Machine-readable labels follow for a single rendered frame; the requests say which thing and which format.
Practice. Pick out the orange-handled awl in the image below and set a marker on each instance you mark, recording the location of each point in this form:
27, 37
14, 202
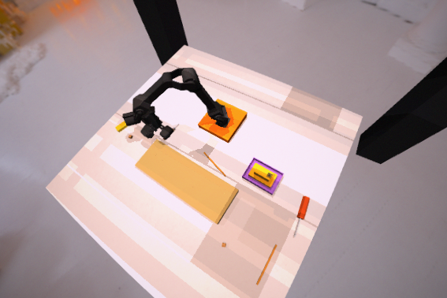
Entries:
303, 208

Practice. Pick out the yellow rectangular bar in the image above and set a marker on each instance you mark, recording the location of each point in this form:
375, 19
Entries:
121, 126

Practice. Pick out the purple shallow tray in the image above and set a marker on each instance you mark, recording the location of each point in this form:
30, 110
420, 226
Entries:
258, 184

